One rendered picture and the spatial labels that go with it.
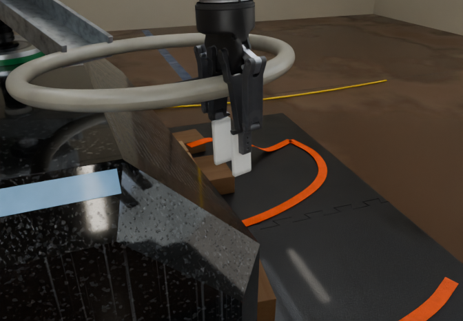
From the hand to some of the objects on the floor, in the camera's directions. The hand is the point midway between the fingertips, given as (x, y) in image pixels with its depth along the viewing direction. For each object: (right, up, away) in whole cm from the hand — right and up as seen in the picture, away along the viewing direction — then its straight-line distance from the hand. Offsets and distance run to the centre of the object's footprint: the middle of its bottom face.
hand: (231, 147), depth 59 cm
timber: (+4, -50, +80) cm, 95 cm away
